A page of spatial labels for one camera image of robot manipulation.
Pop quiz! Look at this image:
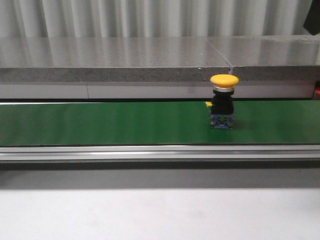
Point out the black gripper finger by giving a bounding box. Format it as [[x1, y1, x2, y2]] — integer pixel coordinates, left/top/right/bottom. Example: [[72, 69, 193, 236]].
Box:
[[303, 0, 320, 36]]

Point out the right grey stone slab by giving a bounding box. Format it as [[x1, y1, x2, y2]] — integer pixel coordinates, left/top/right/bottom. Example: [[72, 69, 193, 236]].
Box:
[[207, 35, 320, 82]]

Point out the grey stone slab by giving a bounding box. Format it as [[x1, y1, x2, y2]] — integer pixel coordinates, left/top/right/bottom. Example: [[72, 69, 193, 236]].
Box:
[[0, 37, 229, 83], [207, 35, 320, 82]]

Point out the green conveyor belt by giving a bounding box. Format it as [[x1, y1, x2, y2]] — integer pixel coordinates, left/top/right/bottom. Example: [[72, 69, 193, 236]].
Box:
[[0, 100, 320, 146]]

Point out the left grey stone slab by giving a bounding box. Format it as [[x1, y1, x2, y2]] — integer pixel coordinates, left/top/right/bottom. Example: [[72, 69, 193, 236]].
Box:
[[0, 37, 229, 83]]

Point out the white pleated curtain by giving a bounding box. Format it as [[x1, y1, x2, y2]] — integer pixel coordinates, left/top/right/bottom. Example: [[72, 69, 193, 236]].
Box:
[[0, 0, 312, 38]]

